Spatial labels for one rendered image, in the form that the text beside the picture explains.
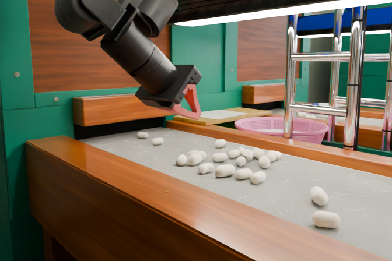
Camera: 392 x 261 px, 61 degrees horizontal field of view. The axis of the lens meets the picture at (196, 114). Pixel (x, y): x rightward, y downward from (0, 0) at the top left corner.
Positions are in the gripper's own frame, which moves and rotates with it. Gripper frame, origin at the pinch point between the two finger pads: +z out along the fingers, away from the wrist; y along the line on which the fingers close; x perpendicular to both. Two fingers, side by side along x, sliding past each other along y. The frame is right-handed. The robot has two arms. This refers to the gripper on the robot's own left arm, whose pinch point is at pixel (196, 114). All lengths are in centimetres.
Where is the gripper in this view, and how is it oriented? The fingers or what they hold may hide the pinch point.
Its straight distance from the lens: 57.4
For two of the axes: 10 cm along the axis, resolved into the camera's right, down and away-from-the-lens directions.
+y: -6.8, -1.0, 7.2
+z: 5.6, 5.7, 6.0
